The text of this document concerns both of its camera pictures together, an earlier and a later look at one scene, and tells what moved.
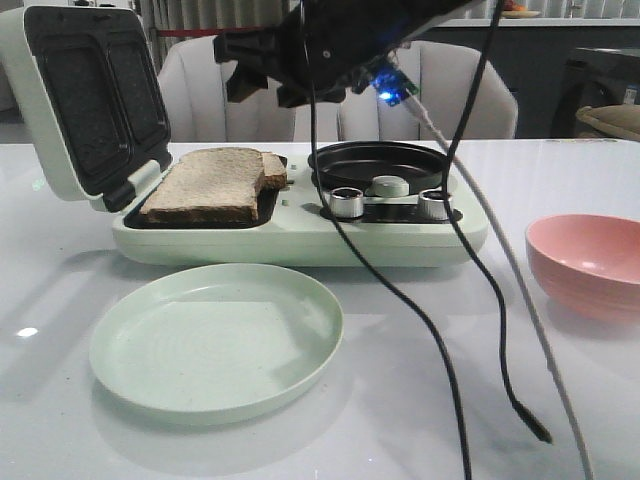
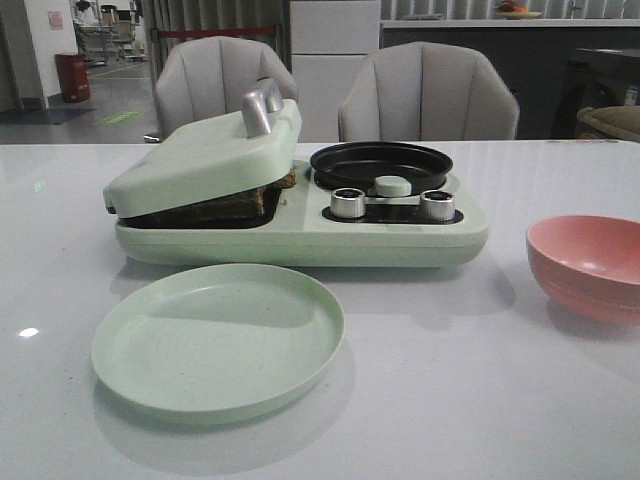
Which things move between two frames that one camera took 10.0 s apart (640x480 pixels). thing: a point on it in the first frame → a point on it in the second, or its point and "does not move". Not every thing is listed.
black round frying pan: (355, 164) does not move
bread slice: (275, 168) → (290, 180)
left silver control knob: (346, 202) does not move
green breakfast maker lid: (93, 96) → (211, 156)
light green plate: (215, 343) does not move
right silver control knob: (431, 205) does not move
